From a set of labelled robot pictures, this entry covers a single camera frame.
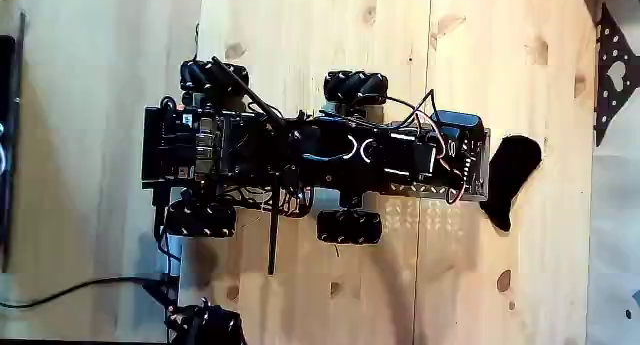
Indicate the black mecanum wheel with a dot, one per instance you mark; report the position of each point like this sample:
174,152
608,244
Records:
349,227
200,219
355,87
200,75

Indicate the black oval webcam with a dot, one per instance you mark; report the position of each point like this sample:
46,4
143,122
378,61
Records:
457,120

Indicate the black sock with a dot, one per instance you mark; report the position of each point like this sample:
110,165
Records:
510,170

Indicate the black monitor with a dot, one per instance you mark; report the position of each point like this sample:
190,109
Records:
6,135

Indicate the black rod antenna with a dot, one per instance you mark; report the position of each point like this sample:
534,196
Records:
245,92
273,235

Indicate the black star dotted cloth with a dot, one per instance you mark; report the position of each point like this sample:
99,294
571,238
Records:
625,100

